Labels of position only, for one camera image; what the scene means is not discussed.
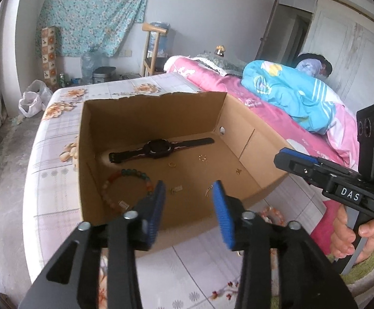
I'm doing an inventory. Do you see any multicolour glass bead bracelet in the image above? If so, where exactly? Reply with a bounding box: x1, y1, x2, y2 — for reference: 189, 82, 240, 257
101, 167, 154, 207

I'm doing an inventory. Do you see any wooden door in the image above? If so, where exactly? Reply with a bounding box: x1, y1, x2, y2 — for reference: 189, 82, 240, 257
256, 0, 281, 60

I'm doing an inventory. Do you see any white wardrobe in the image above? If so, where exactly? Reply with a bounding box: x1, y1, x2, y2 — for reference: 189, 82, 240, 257
303, 0, 374, 110

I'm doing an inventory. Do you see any orange bead bracelet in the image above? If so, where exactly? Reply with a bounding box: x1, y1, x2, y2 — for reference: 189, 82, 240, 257
259, 207, 287, 227

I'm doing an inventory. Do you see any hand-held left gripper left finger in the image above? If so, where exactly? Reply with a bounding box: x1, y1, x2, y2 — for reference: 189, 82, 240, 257
19, 180, 166, 309

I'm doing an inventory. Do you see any person's right hand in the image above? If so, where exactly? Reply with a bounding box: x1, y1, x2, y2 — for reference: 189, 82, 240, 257
330, 206, 374, 261

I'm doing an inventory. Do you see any brown cardboard box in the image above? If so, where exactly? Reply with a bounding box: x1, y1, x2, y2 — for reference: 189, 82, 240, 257
77, 92, 289, 257

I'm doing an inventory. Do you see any clear plastic bottle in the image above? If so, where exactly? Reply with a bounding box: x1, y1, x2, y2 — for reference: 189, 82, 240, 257
82, 51, 102, 84

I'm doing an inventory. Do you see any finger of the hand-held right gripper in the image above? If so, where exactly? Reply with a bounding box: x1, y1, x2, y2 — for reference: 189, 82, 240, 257
280, 147, 337, 169
274, 153, 331, 185

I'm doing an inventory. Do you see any white plastic bag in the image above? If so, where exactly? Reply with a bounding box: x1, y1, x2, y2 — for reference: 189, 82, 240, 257
18, 80, 53, 118

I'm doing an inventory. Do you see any pink bed sheet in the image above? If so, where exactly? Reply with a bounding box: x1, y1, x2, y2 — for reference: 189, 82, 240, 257
164, 55, 361, 255

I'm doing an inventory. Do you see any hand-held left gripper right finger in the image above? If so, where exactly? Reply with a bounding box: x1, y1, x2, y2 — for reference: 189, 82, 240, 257
212, 180, 359, 309

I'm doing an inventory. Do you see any person's right forearm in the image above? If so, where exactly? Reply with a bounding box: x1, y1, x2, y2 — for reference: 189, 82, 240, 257
327, 240, 374, 309

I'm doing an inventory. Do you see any lace cloth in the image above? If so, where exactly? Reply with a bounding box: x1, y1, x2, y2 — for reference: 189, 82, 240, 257
190, 53, 244, 77

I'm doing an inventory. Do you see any tall patterned box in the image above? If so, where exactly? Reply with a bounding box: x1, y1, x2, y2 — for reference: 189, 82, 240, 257
41, 26, 59, 91

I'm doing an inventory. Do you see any teal floral hanging cloth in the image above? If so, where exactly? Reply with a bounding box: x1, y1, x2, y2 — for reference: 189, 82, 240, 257
36, 0, 151, 58

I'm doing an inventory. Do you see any wooden chair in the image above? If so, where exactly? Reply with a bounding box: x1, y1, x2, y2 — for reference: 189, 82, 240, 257
141, 22, 170, 77

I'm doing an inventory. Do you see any blue water jug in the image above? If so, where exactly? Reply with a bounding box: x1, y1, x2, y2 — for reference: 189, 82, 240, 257
150, 22, 170, 55

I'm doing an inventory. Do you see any pink strap digital watch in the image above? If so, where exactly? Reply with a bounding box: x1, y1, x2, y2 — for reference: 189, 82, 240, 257
109, 138, 215, 164

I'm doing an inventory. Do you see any blue printed blanket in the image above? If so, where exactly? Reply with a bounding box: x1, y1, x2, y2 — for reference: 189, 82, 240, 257
241, 59, 345, 135

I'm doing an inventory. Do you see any grey rice cooker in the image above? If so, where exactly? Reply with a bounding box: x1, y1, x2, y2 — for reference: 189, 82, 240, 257
92, 66, 117, 84

